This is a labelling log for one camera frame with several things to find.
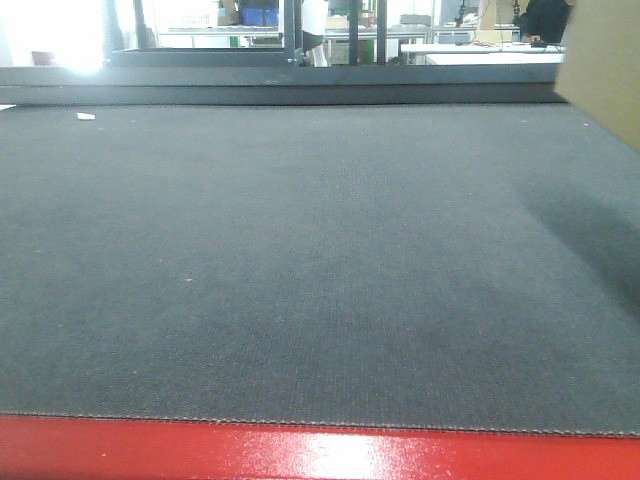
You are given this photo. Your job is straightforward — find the tall brown cardboard box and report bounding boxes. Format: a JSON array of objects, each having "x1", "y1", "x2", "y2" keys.
[{"x1": 555, "y1": 0, "x2": 639, "y2": 151}]

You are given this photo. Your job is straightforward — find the dark grey conveyor belt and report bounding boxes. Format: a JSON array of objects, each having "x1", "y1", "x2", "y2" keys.
[{"x1": 1, "y1": 105, "x2": 639, "y2": 436}]

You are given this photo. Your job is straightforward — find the red conveyor front edge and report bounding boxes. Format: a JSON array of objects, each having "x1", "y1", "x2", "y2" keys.
[{"x1": 1, "y1": 416, "x2": 639, "y2": 479}]

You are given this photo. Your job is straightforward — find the person in white shirt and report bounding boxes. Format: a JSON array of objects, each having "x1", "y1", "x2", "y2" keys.
[{"x1": 301, "y1": 0, "x2": 329, "y2": 68}]

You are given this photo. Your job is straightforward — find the blue background crates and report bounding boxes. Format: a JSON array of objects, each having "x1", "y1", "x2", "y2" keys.
[{"x1": 239, "y1": 7, "x2": 280, "y2": 27}]

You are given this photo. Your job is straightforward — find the white background table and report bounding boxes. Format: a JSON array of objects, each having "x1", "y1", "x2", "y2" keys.
[{"x1": 401, "y1": 43, "x2": 565, "y2": 66}]

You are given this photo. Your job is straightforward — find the person in black shirt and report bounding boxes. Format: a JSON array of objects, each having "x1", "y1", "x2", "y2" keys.
[{"x1": 519, "y1": 0, "x2": 573, "y2": 44}]

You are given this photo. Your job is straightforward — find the grey conveyor back rail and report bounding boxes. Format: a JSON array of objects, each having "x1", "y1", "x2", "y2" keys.
[{"x1": 1, "y1": 64, "x2": 564, "y2": 106}]

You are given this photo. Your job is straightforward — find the black metal frame structure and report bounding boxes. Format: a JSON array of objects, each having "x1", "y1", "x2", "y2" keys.
[{"x1": 104, "y1": 1, "x2": 302, "y2": 69}]

